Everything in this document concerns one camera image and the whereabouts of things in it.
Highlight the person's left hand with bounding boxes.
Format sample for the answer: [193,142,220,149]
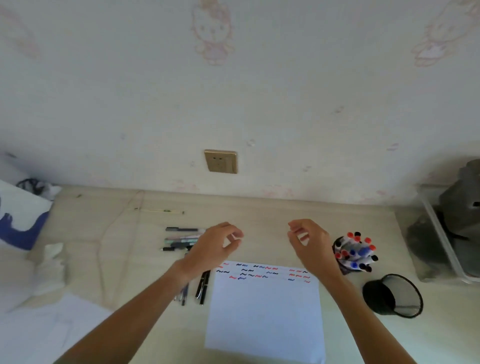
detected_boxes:
[179,221,245,282]

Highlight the person's right hand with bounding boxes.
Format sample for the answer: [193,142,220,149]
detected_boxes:
[287,218,344,280]

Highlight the black slim pen silver tip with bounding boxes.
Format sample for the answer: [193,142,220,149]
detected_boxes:
[194,269,208,300]
[199,270,212,306]

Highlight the pile of assorted pens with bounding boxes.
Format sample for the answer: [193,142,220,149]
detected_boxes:
[333,231,380,274]

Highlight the white paper sheet with squiggles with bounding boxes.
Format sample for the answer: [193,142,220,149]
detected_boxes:
[204,260,326,364]

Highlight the person's right forearm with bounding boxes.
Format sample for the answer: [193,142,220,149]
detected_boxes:
[318,268,415,364]

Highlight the person's left forearm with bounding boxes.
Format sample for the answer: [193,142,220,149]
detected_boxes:
[54,262,192,364]

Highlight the paper-wrapped chopsticks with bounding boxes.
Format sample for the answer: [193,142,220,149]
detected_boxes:
[134,207,185,216]

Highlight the light wooden table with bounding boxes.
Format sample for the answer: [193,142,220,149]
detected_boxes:
[0,183,480,364]

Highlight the clear acrylic rack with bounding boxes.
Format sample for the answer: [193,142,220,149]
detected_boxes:
[395,183,480,285]

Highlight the crumpled white tissue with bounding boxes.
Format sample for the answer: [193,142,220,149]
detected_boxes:
[31,242,69,298]

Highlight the blank white paper sheet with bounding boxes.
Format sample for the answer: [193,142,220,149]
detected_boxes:
[0,294,113,364]

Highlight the small white scrap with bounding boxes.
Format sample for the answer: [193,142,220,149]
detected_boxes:
[16,178,63,202]

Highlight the white plastic bag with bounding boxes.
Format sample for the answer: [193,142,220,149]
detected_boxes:
[0,179,53,251]

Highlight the gold wall socket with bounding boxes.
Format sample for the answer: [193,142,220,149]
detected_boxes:
[203,149,239,175]

